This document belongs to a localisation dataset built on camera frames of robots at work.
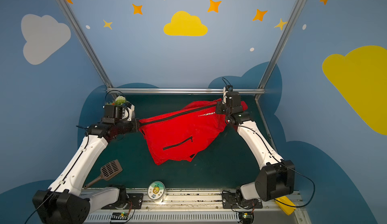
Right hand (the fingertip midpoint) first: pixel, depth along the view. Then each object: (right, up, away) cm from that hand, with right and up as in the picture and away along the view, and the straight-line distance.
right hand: (222, 100), depth 82 cm
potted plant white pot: (-64, +1, +14) cm, 65 cm away
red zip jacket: (-20, -19, 0) cm, 27 cm away
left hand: (-45, -12, -3) cm, 47 cm away
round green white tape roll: (-34, -44, -12) cm, 57 cm away
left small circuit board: (-52, -58, -10) cm, 78 cm away
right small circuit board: (+10, -59, -9) cm, 60 cm away
